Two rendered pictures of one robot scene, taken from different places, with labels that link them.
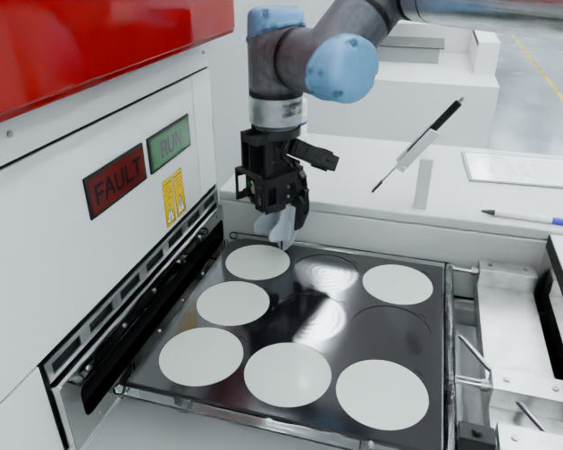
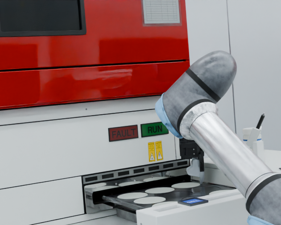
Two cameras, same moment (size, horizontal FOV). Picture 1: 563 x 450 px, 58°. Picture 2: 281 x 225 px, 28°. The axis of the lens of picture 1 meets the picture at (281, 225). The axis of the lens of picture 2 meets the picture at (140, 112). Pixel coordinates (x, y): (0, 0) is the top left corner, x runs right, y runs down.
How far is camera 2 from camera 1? 1.47 m
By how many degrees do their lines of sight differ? 49
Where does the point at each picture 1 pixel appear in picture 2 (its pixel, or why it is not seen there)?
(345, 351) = (174, 199)
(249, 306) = (163, 191)
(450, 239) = not seen: hidden behind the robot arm
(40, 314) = (84, 160)
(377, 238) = not seen: hidden behind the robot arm
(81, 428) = (90, 206)
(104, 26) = (113, 84)
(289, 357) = (155, 198)
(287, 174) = (191, 143)
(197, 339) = (136, 193)
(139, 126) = (137, 118)
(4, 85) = (79, 94)
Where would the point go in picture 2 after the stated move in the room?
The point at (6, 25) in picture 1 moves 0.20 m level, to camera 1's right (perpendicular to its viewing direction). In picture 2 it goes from (82, 82) to (126, 78)
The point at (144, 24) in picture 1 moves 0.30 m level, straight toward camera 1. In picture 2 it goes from (130, 85) to (80, 89)
